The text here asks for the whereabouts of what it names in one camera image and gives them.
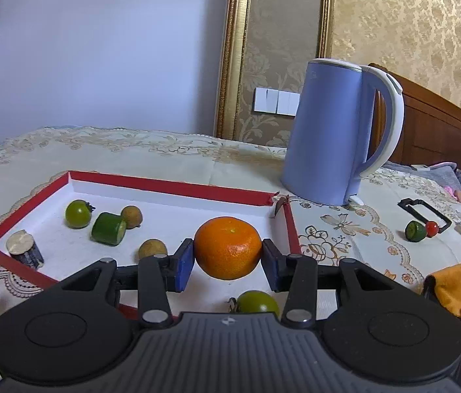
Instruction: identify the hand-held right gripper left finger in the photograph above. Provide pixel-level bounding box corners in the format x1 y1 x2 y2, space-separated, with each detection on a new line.
61 239 196 329

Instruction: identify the green tomato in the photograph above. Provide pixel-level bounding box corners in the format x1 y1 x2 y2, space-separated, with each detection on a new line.
65 199 96 230
228 290 281 319

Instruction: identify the brown longan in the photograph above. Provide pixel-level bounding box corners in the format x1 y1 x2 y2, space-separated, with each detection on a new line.
138 238 168 262
121 205 143 229

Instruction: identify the red shallow cardboard box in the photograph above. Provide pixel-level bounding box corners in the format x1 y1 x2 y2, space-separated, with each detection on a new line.
0 171 301 320

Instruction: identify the orange mandarin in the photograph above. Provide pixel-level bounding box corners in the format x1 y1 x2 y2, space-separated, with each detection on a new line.
194 216 263 281

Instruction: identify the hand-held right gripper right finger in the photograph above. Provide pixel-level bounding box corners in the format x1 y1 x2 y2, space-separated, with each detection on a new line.
261 238 395 329

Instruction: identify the green cucumber piece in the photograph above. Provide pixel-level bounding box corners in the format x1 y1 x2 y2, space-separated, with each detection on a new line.
91 212 127 247

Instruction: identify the gold wall panel frame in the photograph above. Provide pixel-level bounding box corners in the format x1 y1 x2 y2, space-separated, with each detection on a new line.
214 0 336 148

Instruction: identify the black rectangular clip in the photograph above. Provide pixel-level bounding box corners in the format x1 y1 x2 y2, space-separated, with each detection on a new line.
398 198 452 233

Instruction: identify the grey cloth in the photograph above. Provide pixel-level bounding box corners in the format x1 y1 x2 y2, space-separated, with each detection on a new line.
381 161 461 205

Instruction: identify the short green cucumber stub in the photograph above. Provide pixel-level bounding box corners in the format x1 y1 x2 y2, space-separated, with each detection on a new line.
405 220 426 241

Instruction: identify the brown wooden headboard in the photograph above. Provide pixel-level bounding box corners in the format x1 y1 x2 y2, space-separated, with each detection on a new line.
368 63 461 189

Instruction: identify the white wall switch panel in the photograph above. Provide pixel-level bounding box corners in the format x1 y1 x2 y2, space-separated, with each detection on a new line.
254 87 301 116

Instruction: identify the blue electric kettle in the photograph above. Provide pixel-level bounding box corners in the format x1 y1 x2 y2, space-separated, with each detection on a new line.
280 58 405 206

